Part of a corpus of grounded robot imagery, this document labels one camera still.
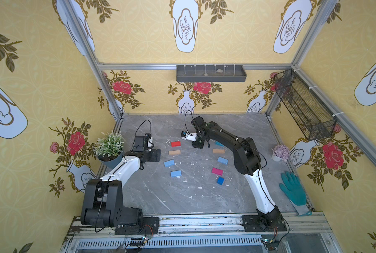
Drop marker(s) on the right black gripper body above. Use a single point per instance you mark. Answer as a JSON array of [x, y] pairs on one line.
[[198, 139]]

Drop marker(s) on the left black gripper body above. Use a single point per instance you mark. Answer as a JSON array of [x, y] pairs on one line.
[[154, 155]]

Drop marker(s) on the teal rectangular block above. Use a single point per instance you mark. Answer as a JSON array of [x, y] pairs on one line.
[[219, 144]]

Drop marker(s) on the natural wood block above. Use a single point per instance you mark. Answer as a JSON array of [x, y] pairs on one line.
[[218, 151], [174, 152]]

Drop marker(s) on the red rectangular block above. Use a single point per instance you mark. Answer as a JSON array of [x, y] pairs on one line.
[[176, 144]]

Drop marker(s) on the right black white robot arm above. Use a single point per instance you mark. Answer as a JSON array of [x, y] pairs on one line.
[[247, 162]]

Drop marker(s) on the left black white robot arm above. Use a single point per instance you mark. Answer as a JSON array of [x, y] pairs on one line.
[[103, 204]]

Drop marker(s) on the upper left light blue block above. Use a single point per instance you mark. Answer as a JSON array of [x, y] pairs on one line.
[[169, 163]]

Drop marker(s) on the light blue block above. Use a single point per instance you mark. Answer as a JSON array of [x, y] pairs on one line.
[[223, 160], [169, 163], [176, 173]]

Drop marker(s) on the lower left light blue block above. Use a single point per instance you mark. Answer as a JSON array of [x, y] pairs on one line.
[[176, 173]]

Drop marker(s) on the right light blue block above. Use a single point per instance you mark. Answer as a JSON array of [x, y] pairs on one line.
[[223, 160]]

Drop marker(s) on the magenta rectangular block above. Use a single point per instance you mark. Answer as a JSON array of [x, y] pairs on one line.
[[217, 171]]

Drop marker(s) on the potted white green plant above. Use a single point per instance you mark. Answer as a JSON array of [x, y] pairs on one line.
[[109, 149]]

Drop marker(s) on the dark blue square block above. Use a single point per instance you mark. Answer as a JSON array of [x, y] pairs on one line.
[[220, 181]]

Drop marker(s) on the pink flower bouquet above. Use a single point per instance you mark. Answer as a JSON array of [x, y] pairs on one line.
[[281, 153]]

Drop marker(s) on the teal work glove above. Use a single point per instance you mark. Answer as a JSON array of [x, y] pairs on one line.
[[293, 189]]

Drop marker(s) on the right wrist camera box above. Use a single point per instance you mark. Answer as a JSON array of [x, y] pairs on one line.
[[188, 136]]

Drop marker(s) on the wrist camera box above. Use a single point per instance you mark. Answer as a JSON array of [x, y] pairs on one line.
[[188, 136], [143, 143]]

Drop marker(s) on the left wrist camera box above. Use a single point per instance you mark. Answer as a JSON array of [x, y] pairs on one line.
[[143, 143]]

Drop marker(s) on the grey wall shelf tray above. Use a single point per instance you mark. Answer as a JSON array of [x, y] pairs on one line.
[[210, 73]]

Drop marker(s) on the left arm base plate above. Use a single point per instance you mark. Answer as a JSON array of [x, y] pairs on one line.
[[143, 226]]

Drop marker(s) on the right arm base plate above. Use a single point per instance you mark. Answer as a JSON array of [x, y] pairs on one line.
[[260, 225]]

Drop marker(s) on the black wire mesh basket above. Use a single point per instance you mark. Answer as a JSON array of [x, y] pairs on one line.
[[310, 114]]

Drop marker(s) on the aluminium front rail frame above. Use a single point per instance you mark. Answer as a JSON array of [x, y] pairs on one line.
[[293, 234]]

